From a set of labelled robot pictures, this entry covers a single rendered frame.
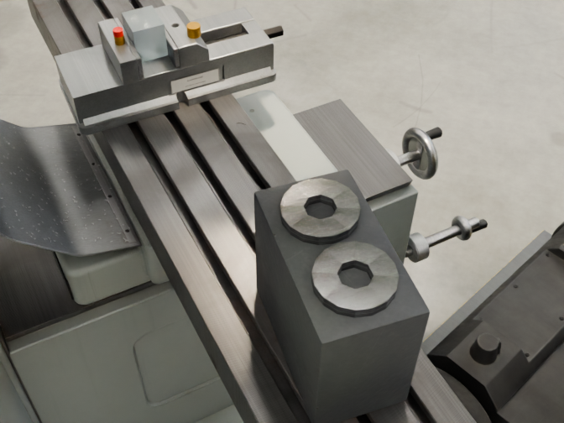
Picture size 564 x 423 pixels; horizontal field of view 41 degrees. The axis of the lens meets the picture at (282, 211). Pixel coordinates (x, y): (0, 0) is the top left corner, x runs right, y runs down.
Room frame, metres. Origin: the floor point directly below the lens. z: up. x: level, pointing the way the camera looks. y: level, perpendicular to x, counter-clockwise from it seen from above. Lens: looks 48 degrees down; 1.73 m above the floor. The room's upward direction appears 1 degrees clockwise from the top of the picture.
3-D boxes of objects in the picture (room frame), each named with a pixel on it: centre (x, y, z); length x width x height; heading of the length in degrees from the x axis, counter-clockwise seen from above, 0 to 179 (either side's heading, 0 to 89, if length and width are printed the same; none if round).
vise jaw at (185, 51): (1.05, 0.17, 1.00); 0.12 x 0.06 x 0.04; 26
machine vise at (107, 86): (1.04, 0.20, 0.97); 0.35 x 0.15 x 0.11; 116
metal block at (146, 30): (1.03, 0.23, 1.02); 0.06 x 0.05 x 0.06; 26
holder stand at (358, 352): (0.52, -0.06, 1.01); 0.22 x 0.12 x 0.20; 20
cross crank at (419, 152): (1.17, -0.26, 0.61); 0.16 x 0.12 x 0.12; 118
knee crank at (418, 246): (1.06, -0.36, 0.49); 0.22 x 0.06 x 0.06; 118
